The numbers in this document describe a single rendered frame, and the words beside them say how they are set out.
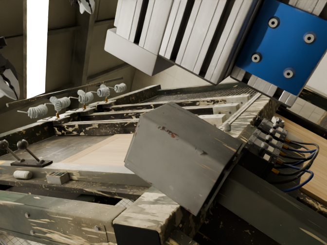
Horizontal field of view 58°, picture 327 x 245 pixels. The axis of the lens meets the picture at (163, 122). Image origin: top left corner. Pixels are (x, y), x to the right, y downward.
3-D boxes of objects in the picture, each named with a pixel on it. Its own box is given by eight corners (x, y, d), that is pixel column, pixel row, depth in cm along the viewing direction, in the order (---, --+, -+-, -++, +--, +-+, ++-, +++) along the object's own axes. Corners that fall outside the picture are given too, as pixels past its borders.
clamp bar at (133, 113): (236, 120, 147) (231, 72, 142) (68, 126, 206) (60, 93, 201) (241, 114, 156) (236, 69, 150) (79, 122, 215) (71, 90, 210)
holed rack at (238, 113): (215, 138, 106) (215, 137, 106) (208, 138, 108) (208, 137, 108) (280, 76, 245) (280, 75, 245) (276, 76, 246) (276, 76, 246)
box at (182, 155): (230, 169, 46) (139, 113, 51) (200, 221, 52) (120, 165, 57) (248, 144, 56) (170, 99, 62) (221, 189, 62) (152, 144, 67)
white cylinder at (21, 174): (14, 179, 115) (27, 180, 111) (12, 172, 114) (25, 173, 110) (21, 176, 118) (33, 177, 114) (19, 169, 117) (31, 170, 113)
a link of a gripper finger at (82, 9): (89, 21, 124) (81, 4, 126) (92, 11, 119) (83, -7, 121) (82, 22, 122) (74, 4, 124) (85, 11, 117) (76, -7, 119)
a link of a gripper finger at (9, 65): (21, 81, 87) (3, 57, 86) (22, 78, 85) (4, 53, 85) (6, 86, 83) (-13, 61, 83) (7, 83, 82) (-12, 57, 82)
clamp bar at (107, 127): (222, 134, 127) (215, 78, 122) (41, 137, 187) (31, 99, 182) (228, 127, 136) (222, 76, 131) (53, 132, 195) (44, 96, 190)
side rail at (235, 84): (274, 91, 243) (273, 78, 240) (159, 101, 298) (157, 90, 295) (276, 90, 249) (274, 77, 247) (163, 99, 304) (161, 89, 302)
